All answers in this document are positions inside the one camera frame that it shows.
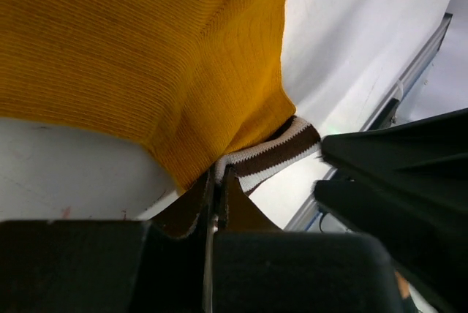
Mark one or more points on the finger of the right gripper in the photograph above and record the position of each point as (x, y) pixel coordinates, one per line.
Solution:
(423, 157)
(432, 259)

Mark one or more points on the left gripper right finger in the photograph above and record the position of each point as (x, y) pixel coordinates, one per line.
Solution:
(256, 267)

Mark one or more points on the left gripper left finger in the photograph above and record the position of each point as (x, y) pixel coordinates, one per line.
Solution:
(156, 265)

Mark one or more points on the mustard yellow striped sock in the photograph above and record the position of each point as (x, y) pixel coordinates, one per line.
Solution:
(197, 83)

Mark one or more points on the aluminium mounting rail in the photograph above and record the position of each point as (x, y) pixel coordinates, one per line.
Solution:
(389, 112)

